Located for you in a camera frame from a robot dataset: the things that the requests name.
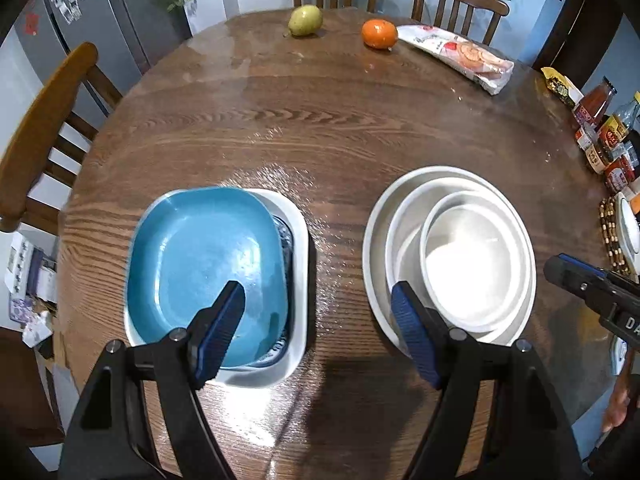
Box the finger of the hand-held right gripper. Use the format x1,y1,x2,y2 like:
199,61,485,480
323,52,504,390
544,254,614,306

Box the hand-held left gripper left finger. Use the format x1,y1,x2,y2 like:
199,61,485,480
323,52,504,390
59,280,247,480

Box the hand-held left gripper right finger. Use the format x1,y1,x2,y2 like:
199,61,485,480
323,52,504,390
391,281,585,480

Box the blue square plate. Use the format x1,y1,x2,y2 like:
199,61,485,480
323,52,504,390
126,187,290,368

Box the large speckled grey bowl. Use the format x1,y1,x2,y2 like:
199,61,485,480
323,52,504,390
362,165,537,359

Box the white straight-sided deep bowl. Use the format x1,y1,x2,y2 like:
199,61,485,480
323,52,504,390
419,191,533,322

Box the white blue patterned rectangular plate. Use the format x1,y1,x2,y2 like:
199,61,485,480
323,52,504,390
123,187,309,389

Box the white round bowl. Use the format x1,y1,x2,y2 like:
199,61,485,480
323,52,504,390
385,176,532,335

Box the person's right hand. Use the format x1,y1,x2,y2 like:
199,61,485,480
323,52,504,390
602,372,640,432

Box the wooden bead trivet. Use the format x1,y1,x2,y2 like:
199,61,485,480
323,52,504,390
599,196,632,276

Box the white leaf patterned dish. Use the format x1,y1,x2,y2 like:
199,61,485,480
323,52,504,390
615,191,640,266

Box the red chili sauce jar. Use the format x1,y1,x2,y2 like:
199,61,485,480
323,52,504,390
603,156,637,195

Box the brown sauce jar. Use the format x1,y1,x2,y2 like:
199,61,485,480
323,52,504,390
585,137,613,176

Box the yellow capped oil bottle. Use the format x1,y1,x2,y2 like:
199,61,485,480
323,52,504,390
597,91,640,151

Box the red sauce bottle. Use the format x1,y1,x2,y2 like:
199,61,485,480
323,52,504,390
572,77,618,128

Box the white plastic bag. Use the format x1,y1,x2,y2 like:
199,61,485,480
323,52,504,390
22,310,53,348

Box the yellow black snack packet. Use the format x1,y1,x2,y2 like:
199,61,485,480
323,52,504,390
541,66,583,108

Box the white boxes on floor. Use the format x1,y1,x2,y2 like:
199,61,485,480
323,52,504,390
4,232,58,303

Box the dark wooden door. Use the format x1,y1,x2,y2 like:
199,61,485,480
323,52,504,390
532,0,623,88

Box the clear snack packet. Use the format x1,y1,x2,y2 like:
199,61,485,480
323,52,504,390
396,24,515,96

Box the orange mandarin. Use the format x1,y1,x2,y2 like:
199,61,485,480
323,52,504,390
361,18,399,51

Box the green pear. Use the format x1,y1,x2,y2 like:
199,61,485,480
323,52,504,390
284,4,324,38

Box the grey fridge with magnets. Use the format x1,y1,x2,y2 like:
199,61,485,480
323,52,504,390
15,0,193,116

